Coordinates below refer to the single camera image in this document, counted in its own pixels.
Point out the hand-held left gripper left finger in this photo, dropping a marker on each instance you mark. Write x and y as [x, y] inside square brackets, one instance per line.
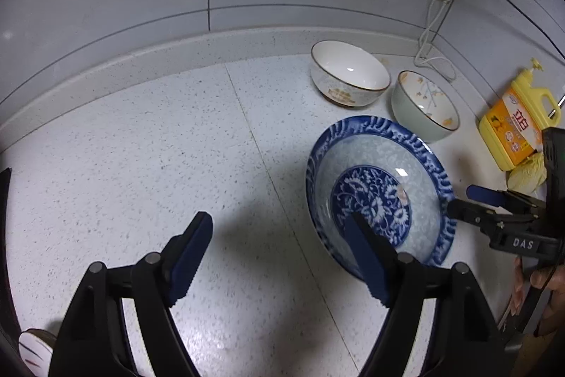
[190, 257]

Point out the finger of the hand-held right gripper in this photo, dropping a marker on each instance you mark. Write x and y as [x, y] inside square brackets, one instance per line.
[481, 192]
[468, 210]

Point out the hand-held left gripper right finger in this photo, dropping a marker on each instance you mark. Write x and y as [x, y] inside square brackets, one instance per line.
[368, 264]

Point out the blue white floral bowl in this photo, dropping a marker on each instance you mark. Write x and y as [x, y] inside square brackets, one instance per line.
[375, 165]

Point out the pale green bowl brown rim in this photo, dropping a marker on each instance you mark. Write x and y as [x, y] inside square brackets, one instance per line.
[419, 112]

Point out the white bowl with brown rim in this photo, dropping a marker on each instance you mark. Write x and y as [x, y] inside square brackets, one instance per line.
[348, 68]

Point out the white plate with black strokes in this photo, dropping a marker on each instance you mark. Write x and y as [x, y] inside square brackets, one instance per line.
[33, 352]

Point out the person's right hand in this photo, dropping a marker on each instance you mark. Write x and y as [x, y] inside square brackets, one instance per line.
[540, 280]

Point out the napa cabbage piece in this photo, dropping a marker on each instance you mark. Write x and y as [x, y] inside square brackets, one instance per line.
[525, 174]

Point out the yellow detergent bottle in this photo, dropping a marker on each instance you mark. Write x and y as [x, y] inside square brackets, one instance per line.
[512, 129]

